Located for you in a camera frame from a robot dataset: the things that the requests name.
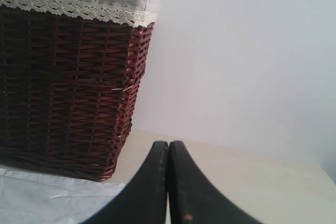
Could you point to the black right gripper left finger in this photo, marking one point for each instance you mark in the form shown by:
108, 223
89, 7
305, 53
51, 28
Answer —
144, 198

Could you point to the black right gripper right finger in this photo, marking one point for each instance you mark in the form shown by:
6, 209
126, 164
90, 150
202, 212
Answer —
192, 197

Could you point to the white t-shirt with red print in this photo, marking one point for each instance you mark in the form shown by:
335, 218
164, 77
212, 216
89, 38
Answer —
28, 197

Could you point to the dark brown wicker basket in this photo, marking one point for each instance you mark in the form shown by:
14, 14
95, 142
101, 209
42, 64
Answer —
68, 91

